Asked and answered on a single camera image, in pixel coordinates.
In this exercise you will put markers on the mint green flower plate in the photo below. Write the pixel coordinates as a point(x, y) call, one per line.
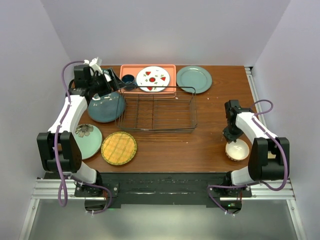
point(89, 140)

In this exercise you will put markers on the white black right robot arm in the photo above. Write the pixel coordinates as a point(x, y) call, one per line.
point(269, 158)

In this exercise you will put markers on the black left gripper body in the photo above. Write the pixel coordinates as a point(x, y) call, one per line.
point(99, 85)

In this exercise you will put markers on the white bowl blue striped outside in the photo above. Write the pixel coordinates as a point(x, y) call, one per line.
point(237, 150)

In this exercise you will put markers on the black wire dish rack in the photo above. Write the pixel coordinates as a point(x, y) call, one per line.
point(171, 111)

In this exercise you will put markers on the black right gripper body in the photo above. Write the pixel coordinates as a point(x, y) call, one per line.
point(232, 132)

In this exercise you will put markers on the aluminium frame rail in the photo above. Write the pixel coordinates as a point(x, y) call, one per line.
point(47, 189)

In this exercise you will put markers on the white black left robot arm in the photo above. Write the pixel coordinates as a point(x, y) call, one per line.
point(58, 150)

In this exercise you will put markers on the white plate dark patterned rim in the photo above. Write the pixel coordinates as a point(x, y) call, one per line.
point(106, 75)

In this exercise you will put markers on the dark blue mug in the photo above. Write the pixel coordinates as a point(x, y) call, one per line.
point(129, 82)

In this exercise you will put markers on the white watermelon pattern plate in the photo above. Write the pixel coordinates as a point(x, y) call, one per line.
point(153, 79)

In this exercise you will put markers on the dark teal speckled plate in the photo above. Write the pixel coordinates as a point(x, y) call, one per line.
point(106, 108)

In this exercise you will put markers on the grey green round plate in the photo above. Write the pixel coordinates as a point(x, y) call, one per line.
point(194, 79)

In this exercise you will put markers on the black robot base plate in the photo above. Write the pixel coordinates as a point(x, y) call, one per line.
point(190, 188)

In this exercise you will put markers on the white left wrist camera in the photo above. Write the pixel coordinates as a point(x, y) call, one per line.
point(93, 62)

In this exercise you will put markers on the yellow woven round coaster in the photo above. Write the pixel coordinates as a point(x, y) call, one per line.
point(119, 148)

